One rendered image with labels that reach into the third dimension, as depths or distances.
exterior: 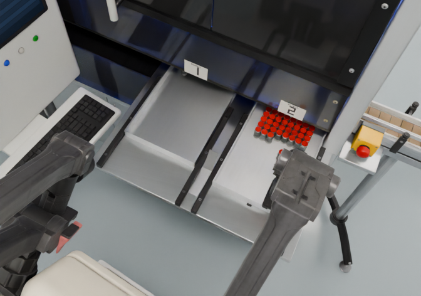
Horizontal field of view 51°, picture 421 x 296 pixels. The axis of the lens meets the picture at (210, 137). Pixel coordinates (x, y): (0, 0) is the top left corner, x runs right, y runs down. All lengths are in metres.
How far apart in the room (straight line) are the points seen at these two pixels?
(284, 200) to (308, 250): 1.64
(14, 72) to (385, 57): 1.08
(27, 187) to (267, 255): 0.41
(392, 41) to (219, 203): 0.68
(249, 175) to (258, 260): 0.70
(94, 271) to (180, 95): 0.85
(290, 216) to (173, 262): 1.56
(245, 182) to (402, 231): 1.29
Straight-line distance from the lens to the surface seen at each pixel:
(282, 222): 0.71
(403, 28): 1.08
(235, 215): 1.37
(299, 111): 1.40
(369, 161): 1.56
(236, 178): 1.42
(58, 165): 0.85
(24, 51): 1.49
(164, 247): 2.25
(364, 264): 2.39
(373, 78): 1.21
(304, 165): 0.74
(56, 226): 0.98
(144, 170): 1.43
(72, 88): 2.10
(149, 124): 1.51
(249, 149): 1.47
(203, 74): 1.46
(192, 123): 1.50
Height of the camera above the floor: 2.16
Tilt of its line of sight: 60 degrees down
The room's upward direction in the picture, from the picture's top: 6 degrees clockwise
